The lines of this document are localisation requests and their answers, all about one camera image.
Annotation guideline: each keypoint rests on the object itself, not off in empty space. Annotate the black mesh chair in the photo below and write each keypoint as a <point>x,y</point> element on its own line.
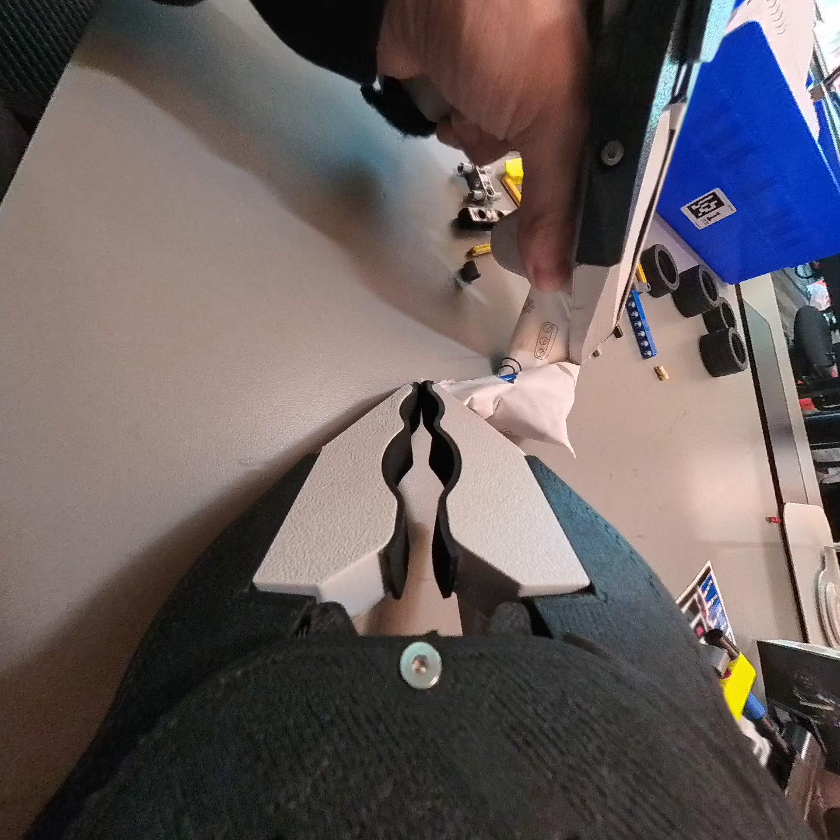
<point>39,59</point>

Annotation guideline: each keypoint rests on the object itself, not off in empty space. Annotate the small black lego piece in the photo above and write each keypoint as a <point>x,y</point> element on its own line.
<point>470,271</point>

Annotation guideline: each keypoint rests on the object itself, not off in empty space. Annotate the printed sticker sheet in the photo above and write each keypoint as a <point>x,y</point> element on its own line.
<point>709,604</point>

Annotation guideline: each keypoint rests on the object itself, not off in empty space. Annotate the thin yellow lego axle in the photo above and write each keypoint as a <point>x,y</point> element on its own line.
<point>480,250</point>

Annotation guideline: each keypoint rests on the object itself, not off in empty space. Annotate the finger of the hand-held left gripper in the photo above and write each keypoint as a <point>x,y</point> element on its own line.
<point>646,216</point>
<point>590,315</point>

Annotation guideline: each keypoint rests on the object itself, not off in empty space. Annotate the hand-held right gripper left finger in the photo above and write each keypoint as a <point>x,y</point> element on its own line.
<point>328,525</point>

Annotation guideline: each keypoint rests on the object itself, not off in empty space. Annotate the blue plastic bin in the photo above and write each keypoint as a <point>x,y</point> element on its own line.
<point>741,164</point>

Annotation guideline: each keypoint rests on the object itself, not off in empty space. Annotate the yellow lego connector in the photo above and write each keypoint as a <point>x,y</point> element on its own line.
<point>640,277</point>

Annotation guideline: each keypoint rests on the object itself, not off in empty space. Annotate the yellow bent lego beam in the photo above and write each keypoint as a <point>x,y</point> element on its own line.
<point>514,177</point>

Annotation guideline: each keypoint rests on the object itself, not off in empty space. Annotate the long blue lego beam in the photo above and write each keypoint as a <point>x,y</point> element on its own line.
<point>640,325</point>

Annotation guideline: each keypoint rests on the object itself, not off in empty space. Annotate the person's left hand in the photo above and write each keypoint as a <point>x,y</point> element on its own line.
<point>499,85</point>

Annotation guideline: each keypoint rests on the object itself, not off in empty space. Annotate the grey lego connector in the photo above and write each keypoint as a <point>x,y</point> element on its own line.
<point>478,180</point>

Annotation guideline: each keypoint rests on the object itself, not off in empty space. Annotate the white round device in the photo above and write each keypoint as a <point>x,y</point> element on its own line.
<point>817,571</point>

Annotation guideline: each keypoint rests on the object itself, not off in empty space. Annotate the white paper bag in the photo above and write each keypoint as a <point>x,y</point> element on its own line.
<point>531,394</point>

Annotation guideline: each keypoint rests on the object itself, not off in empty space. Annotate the black printed box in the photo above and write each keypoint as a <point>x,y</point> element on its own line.
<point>804,695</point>

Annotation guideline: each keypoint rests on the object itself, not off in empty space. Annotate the black office chair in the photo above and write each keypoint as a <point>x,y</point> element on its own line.
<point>812,341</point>

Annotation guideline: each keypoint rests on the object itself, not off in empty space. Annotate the black rubber tire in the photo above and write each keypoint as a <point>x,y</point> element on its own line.
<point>695,292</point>
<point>658,270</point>
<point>722,353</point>
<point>722,315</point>

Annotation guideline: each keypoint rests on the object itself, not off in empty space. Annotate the black lego frame piece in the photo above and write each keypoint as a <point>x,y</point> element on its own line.
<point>482,218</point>

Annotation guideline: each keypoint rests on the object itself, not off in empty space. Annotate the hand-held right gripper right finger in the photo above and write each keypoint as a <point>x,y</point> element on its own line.
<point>512,525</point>

